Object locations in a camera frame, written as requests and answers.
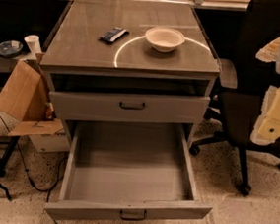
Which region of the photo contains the grey upper drawer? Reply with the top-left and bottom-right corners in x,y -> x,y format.
49,91 -> 209,123

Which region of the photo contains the grey open lower drawer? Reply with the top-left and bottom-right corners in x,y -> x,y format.
44,121 -> 212,221

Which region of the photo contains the grey drawer cabinet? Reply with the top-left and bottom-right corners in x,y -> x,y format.
41,0 -> 220,137

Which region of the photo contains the black office chair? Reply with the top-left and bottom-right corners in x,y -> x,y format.
189,0 -> 280,195

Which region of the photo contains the white cardboard box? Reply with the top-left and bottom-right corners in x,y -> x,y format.
29,129 -> 71,153

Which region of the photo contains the brown cardboard box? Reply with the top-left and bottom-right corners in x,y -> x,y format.
0,58 -> 63,137

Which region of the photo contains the white paper cup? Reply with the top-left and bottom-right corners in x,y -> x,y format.
25,35 -> 41,54

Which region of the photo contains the blue plate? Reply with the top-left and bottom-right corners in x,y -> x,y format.
0,40 -> 24,59

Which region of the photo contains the black table leg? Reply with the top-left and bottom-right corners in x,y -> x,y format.
0,136 -> 20,177

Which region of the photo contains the black floor cable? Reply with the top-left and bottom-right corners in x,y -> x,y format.
0,89 -> 80,224

